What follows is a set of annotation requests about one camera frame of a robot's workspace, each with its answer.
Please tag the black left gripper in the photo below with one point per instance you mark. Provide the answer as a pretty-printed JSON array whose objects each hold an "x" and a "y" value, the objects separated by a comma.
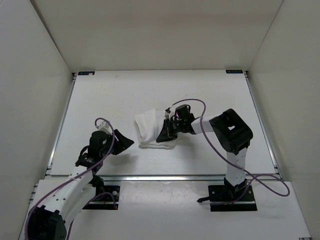
[{"x": 122, "y": 143}]

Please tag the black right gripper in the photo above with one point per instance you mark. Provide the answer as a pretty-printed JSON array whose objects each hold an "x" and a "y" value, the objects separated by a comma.
[{"x": 166, "y": 133}]

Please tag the white fabric skirt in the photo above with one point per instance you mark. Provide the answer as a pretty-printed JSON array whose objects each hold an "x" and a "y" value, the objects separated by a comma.
[{"x": 148, "y": 127}]

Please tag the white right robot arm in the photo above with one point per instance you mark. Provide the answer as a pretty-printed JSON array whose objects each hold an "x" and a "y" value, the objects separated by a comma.
[{"x": 233, "y": 134}]

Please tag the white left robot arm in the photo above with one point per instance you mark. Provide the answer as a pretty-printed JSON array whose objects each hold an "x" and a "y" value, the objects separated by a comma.
[{"x": 52, "y": 216}]

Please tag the blue left corner label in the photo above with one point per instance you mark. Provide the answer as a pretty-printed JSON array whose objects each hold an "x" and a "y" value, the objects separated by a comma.
[{"x": 86, "y": 73}]

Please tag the blue corner label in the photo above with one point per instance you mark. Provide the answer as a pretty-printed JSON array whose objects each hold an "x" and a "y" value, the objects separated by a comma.
[
  {"x": 86, "y": 73},
  {"x": 233, "y": 71}
]

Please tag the blue right corner label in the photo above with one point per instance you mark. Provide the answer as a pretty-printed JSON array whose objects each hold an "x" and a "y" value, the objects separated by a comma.
[{"x": 233, "y": 71}]

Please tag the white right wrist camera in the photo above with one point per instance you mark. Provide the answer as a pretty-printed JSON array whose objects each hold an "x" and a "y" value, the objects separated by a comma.
[{"x": 170, "y": 113}]

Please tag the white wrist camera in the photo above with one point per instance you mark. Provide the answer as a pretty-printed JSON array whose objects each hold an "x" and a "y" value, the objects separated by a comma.
[
  {"x": 105, "y": 127},
  {"x": 170, "y": 113}
]

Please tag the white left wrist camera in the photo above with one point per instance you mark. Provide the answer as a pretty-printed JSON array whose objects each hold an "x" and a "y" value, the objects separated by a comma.
[{"x": 105, "y": 127}]

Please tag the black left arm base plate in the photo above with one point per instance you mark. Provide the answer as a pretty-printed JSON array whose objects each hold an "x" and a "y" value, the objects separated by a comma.
[{"x": 107, "y": 198}]

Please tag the aluminium table frame rail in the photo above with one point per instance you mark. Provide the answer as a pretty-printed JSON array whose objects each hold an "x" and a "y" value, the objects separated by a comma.
[{"x": 119, "y": 96}]

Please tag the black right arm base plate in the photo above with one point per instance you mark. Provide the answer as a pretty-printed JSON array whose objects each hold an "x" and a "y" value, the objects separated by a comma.
[{"x": 221, "y": 200}]

